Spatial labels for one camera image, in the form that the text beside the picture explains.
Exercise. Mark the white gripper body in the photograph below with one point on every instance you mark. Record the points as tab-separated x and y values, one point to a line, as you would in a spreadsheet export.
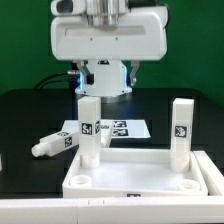
139	35

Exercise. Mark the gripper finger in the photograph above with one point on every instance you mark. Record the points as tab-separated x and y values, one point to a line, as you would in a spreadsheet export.
88	76
135	67

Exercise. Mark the white desk tabletop tray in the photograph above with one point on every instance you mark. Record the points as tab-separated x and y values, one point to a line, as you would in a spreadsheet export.
132	172

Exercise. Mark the white marker sheet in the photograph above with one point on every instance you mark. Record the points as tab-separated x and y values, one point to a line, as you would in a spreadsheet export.
127	128

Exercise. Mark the white L-shaped fence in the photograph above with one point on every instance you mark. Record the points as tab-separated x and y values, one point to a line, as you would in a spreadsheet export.
135	210

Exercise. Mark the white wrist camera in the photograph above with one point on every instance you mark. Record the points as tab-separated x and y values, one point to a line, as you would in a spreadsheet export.
68	7

